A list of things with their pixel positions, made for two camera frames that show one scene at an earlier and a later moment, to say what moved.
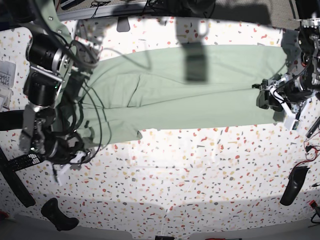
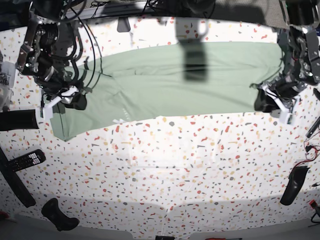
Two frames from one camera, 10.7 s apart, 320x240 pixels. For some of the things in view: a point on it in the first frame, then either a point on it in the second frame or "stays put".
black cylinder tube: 11,120 stays put
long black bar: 15,181 stays put
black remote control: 20,162 stays put
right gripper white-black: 62,151 → 70,97
